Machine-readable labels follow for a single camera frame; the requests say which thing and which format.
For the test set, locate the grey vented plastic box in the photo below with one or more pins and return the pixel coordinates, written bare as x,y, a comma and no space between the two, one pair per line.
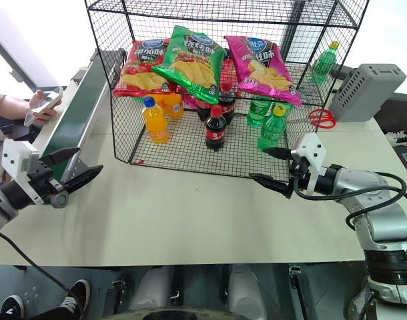
363,93

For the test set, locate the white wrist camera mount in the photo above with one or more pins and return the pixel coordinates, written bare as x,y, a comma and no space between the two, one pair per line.
312,146
16,156

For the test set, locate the orange soda bottle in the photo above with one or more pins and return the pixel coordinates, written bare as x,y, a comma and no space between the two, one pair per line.
173,105
155,125

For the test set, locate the green chips bag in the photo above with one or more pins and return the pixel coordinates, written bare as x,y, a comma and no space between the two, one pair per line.
193,63

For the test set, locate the black device beside table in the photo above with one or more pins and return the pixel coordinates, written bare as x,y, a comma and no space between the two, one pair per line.
398,110

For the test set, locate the white robot leg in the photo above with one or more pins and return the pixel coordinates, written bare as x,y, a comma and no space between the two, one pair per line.
151,290
245,293

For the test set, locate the white handheld device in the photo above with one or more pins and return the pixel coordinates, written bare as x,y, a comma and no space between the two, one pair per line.
51,100

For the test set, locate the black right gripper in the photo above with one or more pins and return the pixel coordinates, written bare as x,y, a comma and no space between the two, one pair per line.
298,181

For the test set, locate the black white sneaker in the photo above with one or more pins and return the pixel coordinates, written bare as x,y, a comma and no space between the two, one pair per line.
12,308
76,296

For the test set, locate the red snack packet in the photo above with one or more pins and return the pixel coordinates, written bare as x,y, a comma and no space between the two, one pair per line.
228,71

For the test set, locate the red chips bag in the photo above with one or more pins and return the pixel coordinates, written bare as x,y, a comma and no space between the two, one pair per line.
141,71

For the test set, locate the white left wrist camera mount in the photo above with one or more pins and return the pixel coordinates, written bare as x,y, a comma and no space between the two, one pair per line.
16,156

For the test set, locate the white panel grey frame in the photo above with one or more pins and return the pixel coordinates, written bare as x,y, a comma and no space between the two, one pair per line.
16,50

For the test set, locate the person's bare hand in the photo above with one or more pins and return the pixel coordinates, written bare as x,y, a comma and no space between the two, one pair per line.
45,111

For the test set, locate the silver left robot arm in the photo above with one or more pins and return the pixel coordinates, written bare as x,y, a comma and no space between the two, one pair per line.
3,200

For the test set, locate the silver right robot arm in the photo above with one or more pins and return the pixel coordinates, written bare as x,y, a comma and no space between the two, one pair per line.
380,206

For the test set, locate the green soda bottle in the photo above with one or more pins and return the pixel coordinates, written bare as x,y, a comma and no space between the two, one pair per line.
272,131
257,113
325,63

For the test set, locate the green conveyor belt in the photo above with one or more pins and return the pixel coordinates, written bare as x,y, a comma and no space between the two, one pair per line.
78,110

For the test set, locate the pink chips bag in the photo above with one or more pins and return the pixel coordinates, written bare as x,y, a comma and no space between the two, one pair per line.
263,70

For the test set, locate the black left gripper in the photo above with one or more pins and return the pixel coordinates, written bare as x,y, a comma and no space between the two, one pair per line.
41,178

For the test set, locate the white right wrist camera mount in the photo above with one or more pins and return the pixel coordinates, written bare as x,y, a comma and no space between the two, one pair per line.
312,146

